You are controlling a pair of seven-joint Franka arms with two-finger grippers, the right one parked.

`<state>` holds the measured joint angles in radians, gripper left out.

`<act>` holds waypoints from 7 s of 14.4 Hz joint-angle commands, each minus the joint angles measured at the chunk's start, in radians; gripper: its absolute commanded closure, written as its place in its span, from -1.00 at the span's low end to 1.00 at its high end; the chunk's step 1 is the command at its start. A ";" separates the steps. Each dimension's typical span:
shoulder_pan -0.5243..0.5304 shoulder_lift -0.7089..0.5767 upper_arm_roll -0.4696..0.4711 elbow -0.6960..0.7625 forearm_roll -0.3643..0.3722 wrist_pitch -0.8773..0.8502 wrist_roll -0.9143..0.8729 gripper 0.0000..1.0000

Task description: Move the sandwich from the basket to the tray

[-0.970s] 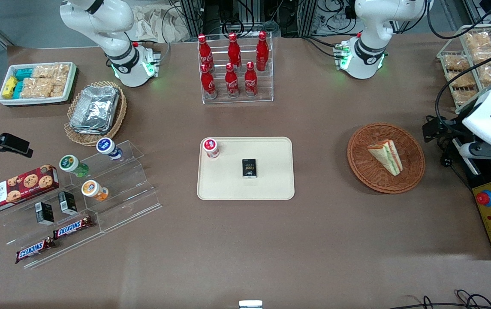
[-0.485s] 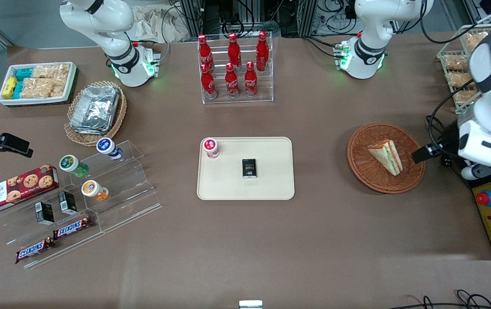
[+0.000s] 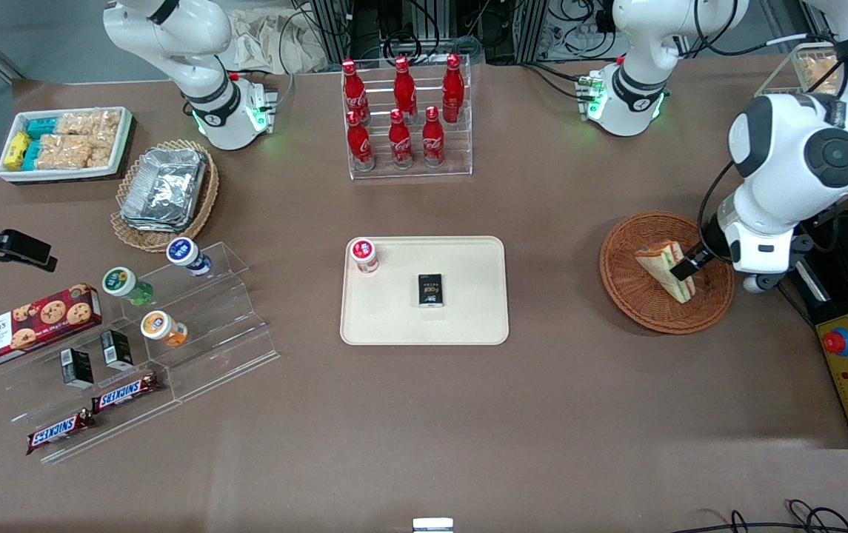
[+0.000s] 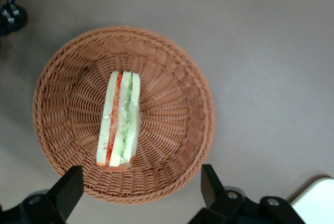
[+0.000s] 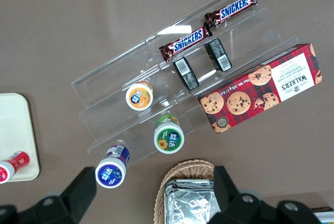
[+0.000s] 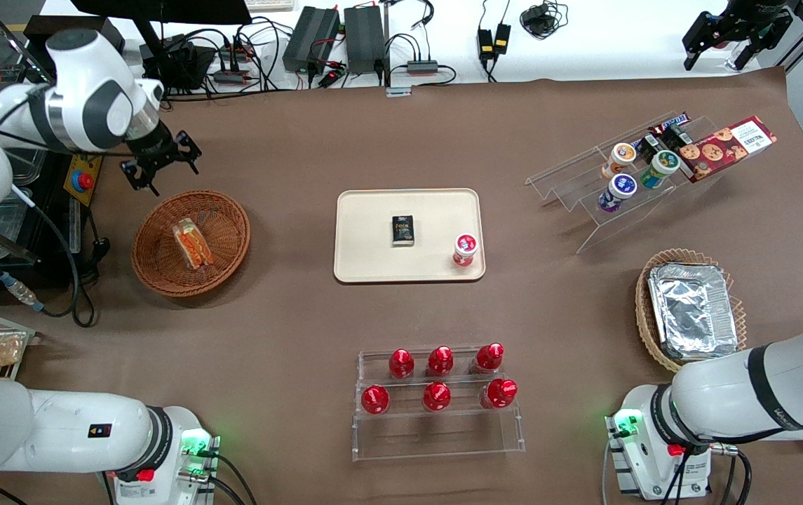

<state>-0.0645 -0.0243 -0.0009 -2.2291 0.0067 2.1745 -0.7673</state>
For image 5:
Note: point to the Snickers chocolate bar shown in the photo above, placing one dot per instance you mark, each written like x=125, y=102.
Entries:
x=188, y=40
x=235, y=7

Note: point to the green gum bottle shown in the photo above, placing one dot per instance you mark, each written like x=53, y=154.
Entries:
x=169, y=139

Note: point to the red gum bottle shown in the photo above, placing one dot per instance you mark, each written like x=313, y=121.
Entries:
x=18, y=161

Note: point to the silver foil container stack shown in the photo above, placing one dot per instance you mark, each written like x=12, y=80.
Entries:
x=188, y=203

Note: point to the white snack tray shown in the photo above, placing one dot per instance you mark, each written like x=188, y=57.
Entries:
x=326, y=217

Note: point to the light wicker basket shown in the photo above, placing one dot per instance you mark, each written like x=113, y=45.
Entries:
x=182, y=169

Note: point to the orange gum bottle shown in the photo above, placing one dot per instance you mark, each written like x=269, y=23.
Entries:
x=139, y=97

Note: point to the clear acrylic stepped display stand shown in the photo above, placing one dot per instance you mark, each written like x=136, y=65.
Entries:
x=109, y=85

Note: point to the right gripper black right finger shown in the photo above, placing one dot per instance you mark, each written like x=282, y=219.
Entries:
x=229, y=198

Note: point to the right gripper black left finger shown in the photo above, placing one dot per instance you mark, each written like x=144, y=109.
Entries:
x=78, y=190

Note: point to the small black carton with barcode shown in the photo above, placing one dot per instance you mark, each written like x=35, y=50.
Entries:
x=186, y=73
x=217, y=54

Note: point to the red tartan Walker's cookie box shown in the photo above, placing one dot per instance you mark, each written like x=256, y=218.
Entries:
x=261, y=91

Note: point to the beige plastic tray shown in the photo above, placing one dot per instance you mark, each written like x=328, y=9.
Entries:
x=13, y=124

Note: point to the purple gum bottle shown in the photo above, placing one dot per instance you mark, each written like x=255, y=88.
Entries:
x=111, y=173

